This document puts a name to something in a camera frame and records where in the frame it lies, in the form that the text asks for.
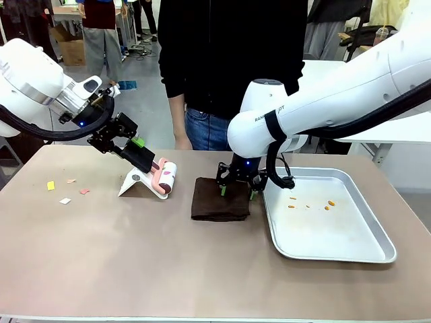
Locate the white lint roller stand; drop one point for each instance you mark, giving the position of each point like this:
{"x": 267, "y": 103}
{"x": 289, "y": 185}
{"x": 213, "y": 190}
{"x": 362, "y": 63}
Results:
{"x": 133, "y": 185}

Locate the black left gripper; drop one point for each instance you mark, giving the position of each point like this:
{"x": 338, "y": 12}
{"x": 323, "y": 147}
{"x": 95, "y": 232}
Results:
{"x": 75, "y": 117}

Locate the yellow paper scrap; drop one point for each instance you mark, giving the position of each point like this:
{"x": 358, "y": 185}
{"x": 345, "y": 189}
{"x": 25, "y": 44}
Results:
{"x": 50, "y": 185}

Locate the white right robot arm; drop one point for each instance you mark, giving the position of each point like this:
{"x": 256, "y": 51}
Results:
{"x": 336, "y": 94}

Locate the person's black sweater torso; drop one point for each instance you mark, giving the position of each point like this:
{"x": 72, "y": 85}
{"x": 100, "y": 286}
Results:
{"x": 229, "y": 50}

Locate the bystander in light grey trousers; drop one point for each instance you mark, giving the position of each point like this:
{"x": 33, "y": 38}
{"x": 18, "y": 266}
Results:
{"x": 323, "y": 37}

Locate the red pink paper scrap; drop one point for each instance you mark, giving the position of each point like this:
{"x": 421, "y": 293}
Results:
{"x": 84, "y": 191}

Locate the black bag on bench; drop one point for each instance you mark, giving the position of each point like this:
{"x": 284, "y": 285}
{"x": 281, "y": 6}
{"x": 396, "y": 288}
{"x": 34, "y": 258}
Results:
{"x": 360, "y": 37}

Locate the silver metal tray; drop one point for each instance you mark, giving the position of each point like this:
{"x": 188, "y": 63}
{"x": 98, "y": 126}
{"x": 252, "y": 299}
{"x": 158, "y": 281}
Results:
{"x": 330, "y": 235}

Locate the person's blue jeans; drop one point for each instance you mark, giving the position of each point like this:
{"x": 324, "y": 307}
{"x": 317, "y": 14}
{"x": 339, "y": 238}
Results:
{"x": 205, "y": 129}

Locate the brown cardboard box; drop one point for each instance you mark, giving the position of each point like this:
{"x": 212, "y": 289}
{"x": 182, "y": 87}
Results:
{"x": 70, "y": 48}

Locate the person's right forearm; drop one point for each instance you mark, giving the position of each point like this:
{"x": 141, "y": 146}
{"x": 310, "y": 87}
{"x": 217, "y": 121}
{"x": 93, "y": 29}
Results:
{"x": 177, "y": 114}

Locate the dark brown cloth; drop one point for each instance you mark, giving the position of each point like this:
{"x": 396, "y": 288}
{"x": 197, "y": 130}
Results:
{"x": 219, "y": 205}

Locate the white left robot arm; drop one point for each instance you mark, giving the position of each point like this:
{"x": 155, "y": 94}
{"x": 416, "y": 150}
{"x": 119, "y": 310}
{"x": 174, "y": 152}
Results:
{"x": 30, "y": 77}

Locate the bystander in black trousers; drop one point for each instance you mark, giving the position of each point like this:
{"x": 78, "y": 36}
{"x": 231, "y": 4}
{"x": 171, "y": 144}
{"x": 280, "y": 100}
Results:
{"x": 144, "y": 17}

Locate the person's right hand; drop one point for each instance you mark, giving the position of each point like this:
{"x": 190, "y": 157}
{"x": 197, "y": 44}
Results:
{"x": 183, "y": 143}

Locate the plastic cup with drink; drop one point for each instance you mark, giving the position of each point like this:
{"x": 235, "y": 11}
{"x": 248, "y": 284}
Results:
{"x": 381, "y": 36}

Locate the pale yellow garment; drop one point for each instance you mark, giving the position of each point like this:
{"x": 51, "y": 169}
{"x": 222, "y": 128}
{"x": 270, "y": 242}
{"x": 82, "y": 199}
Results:
{"x": 390, "y": 13}

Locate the white paper scrap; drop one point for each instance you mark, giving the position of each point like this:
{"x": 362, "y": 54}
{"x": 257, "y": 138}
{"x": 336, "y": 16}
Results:
{"x": 65, "y": 201}

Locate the blue cloth on floor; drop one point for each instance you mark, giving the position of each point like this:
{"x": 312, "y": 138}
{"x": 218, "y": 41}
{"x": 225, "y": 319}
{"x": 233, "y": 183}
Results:
{"x": 128, "y": 85}

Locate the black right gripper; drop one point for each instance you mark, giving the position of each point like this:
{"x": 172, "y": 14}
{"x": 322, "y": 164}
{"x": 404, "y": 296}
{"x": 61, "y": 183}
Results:
{"x": 244, "y": 166}

